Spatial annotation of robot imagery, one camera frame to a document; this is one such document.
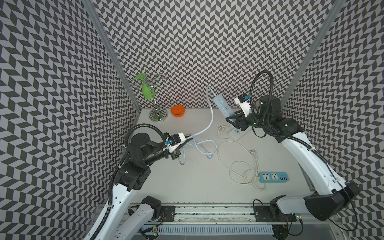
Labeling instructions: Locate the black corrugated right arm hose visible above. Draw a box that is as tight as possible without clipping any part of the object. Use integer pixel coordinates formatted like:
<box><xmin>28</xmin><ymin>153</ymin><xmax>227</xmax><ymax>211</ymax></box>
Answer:
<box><xmin>249</xmin><ymin>69</ymin><xmax>274</xmax><ymax>127</ymax></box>

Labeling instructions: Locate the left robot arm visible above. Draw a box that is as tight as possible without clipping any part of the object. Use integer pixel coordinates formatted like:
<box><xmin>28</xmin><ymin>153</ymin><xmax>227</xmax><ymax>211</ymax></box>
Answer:
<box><xmin>85</xmin><ymin>133</ymin><xmax>192</xmax><ymax>240</ymax></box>

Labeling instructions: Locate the right aluminium corner post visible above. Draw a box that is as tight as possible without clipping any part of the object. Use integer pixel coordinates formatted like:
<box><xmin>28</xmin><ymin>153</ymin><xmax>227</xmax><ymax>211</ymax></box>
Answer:
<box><xmin>281</xmin><ymin>0</ymin><xmax>347</xmax><ymax>109</ymax></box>

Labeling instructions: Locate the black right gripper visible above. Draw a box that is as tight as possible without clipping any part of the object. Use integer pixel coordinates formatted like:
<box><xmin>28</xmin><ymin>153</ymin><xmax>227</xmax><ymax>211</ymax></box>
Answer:
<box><xmin>226</xmin><ymin>107</ymin><xmax>271</xmax><ymax>131</ymax></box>

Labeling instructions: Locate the cream cord of teal strip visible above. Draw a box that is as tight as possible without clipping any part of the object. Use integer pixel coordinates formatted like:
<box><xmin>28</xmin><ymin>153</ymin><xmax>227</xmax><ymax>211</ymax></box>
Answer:
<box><xmin>216</xmin><ymin>140</ymin><xmax>267</xmax><ymax>192</ymax></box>

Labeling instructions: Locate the chrome wire stand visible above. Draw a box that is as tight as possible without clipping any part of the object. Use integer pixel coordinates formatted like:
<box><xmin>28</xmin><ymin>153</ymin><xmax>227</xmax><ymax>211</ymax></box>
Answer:
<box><xmin>133</xmin><ymin>73</ymin><xmax>168</xmax><ymax>123</ymax></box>

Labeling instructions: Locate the white strip with coloured labels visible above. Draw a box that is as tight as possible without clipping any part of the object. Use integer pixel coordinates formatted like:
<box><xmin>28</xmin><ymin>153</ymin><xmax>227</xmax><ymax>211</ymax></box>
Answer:
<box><xmin>228</xmin><ymin>129</ymin><xmax>250</xmax><ymax>142</ymax></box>

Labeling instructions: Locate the teal power strip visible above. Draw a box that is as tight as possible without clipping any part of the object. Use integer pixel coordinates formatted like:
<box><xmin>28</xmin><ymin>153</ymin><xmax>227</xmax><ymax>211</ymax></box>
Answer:
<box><xmin>259</xmin><ymin>172</ymin><xmax>289</xmax><ymax>183</ymax></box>

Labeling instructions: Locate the left aluminium corner post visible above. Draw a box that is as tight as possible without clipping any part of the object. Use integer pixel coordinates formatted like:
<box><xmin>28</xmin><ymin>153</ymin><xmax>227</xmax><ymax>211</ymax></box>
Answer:
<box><xmin>82</xmin><ymin>0</ymin><xmax>141</xmax><ymax>113</ymax></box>

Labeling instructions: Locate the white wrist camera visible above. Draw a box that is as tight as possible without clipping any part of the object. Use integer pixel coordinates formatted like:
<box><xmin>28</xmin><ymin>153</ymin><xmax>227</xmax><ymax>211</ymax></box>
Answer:
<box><xmin>234</xmin><ymin>93</ymin><xmax>252</xmax><ymax>117</ymax></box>
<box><xmin>166</xmin><ymin>133</ymin><xmax>186</xmax><ymax>154</ymax></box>

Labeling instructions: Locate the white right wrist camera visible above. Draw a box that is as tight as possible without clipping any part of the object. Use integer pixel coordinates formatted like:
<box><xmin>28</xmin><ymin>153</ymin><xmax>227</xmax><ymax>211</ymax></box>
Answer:
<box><xmin>234</xmin><ymin>93</ymin><xmax>252</xmax><ymax>117</ymax></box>

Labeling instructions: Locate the aluminium corner post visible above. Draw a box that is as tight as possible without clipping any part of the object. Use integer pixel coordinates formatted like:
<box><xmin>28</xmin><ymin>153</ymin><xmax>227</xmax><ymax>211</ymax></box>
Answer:
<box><xmin>82</xmin><ymin>0</ymin><xmax>141</xmax><ymax>113</ymax></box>
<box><xmin>281</xmin><ymin>0</ymin><xmax>347</xmax><ymax>109</ymax></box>

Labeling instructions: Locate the green plastic banana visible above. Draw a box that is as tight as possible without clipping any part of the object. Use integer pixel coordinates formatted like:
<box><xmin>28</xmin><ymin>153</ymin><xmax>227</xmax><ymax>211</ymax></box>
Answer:
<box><xmin>135</xmin><ymin>73</ymin><xmax>156</xmax><ymax>100</ymax></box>

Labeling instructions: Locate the pale blue power strip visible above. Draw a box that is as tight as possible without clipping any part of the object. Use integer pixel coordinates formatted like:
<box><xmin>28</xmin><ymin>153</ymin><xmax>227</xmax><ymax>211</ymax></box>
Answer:
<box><xmin>214</xmin><ymin>94</ymin><xmax>234</xmax><ymax>118</ymax></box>

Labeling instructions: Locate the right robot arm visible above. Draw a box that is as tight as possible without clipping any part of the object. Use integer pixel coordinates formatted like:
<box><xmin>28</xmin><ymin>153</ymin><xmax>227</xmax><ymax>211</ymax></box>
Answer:
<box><xmin>222</xmin><ymin>94</ymin><xmax>361</xmax><ymax>221</ymax></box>

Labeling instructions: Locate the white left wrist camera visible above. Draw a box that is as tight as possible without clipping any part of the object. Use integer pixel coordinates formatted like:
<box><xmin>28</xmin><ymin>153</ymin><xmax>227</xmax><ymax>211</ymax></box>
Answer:
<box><xmin>166</xmin><ymin>133</ymin><xmax>186</xmax><ymax>154</ymax></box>

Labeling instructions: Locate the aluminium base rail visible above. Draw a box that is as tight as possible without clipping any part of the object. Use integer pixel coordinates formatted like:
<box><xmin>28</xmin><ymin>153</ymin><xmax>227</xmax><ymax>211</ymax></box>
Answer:
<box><xmin>95</xmin><ymin>203</ymin><xmax>343</xmax><ymax>238</ymax></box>

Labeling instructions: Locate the orange plastic bowl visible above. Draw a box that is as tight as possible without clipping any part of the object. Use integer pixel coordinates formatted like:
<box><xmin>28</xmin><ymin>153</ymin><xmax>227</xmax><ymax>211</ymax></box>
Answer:
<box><xmin>171</xmin><ymin>105</ymin><xmax>186</xmax><ymax>118</ymax></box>

